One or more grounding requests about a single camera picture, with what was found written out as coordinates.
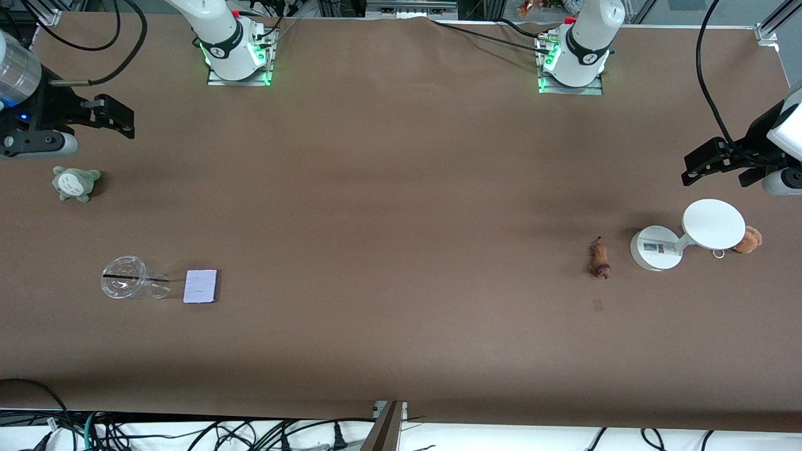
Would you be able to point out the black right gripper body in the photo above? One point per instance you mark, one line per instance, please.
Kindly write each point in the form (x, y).
(45, 108)

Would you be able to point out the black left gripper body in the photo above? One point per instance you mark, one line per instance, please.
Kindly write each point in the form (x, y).
(754, 145)

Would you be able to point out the small brown plush toy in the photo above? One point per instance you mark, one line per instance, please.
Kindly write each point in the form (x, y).
(599, 258)

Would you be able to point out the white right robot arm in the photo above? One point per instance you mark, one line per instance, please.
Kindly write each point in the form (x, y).
(219, 31)

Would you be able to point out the white round desk lamp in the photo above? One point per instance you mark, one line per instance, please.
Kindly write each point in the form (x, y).
(714, 224)

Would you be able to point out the grey-green plush toy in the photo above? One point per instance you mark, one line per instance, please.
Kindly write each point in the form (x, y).
(75, 183)

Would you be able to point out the clear plastic cup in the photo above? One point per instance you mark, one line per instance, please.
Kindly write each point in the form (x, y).
(128, 285)

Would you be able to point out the small orange figurine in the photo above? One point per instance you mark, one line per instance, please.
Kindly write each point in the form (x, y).
(525, 9)

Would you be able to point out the brown table cover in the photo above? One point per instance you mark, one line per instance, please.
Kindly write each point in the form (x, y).
(401, 344)

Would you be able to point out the aluminium corner bracket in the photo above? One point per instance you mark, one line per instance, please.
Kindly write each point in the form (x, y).
(49, 17)
(765, 34)

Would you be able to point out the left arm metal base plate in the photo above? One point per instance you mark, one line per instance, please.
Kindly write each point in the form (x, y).
(592, 89)

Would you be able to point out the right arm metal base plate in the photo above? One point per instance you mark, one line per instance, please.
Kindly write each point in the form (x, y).
(266, 56)

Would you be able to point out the aluminium frame post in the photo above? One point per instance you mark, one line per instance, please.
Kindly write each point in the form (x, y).
(385, 432)

